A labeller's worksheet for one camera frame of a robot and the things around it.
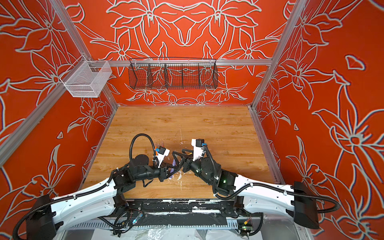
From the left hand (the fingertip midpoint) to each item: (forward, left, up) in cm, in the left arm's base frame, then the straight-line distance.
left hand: (178, 169), depth 69 cm
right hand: (+4, +2, +9) cm, 10 cm away
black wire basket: (+62, +12, +12) cm, 64 cm away
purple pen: (-1, +3, +1) cm, 3 cm away
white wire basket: (+49, +63, +15) cm, 81 cm away
